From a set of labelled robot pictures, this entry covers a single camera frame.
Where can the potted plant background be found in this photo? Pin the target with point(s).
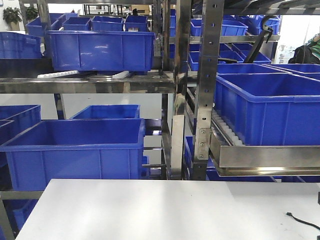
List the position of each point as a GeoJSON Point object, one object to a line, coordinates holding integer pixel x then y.
{"type": "Point", "coordinates": [12, 17]}

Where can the large blue bin lower left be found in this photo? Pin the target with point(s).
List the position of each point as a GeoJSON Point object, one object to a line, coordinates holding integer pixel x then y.
{"type": "Point", "coordinates": [75, 149]}

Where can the large blue bin upper shelf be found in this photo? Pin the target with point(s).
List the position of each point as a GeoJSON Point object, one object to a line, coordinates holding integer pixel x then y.
{"type": "Point", "coordinates": [115, 51]}

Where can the blue bin far left upper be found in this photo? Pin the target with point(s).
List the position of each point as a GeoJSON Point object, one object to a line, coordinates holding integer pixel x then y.
{"type": "Point", "coordinates": [19, 46]}

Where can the large blue bin shelf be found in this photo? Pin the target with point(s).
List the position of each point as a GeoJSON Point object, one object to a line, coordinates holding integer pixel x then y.
{"type": "Point", "coordinates": [271, 109]}
{"type": "Point", "coordinates": [115, 51]}

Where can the steel rack right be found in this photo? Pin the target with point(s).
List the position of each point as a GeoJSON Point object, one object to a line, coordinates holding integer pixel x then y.
{"type": "Point", "coordinates": [211, 141]}

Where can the large blue bin right shelf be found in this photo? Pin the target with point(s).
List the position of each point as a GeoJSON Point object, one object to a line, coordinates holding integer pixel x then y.
{"type": "Point", "coordinates": [271, 109]}

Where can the blue bin left edge lower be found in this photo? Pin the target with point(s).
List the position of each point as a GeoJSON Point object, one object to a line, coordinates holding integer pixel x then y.
{"type": "Point", "coordinates": [15, 119]}

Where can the steel rack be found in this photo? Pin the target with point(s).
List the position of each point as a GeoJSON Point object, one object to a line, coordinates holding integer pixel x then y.
{"type": "Point", "coordinates": [173, 88]}
{"type": "Point", "coordinates": [211, 141]}

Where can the blue bin behind right shelf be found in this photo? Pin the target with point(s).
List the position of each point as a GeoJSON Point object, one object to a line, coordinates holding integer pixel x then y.
{"type": "Point", "coordinates": [247, 68]}

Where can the blue bin behind lower left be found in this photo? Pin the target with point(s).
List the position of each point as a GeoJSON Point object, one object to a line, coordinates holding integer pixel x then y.
{"type": "Point", "coordinates": [111, 111]}

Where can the steel rack left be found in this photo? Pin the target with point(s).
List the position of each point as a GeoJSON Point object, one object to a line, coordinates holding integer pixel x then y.
{"type": "Point", "coordinates": [173, 88]}

